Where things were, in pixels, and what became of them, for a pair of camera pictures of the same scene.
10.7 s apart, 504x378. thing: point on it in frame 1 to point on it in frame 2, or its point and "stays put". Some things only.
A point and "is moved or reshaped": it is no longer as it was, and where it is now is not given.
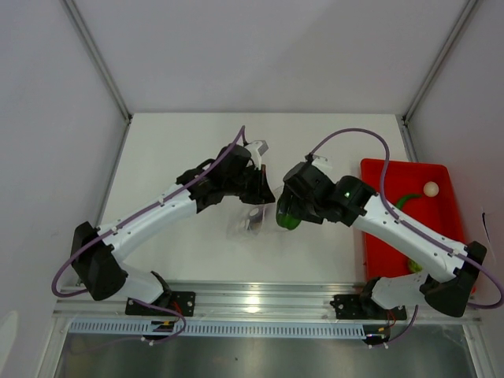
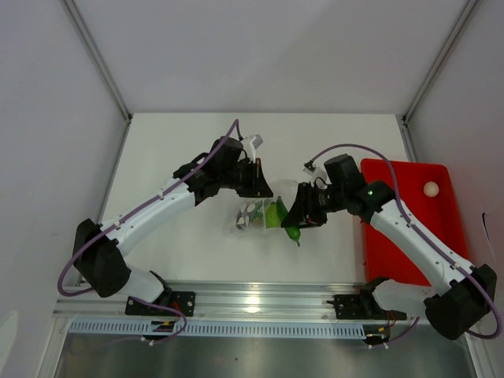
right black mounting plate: (359, 307) stays put
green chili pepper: (398, 205) to (294, 233)
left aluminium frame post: (103, 65) stays put
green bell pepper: (283, 213) is moved or reshaped
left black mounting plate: (181, 302) stays put
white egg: (431, 189) stays put
